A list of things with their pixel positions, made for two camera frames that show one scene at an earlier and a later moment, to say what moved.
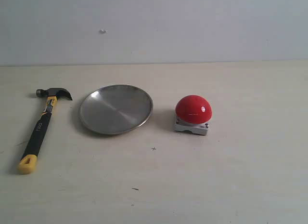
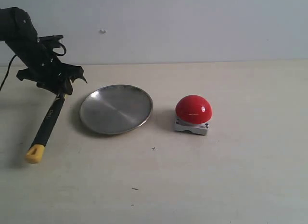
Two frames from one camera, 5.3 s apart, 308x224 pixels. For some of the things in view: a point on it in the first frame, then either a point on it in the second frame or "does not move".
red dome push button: x=193 y=113 does not move
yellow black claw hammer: x=28 y=161 -> x=36 y=151
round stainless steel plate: x=115 y=109 does not move
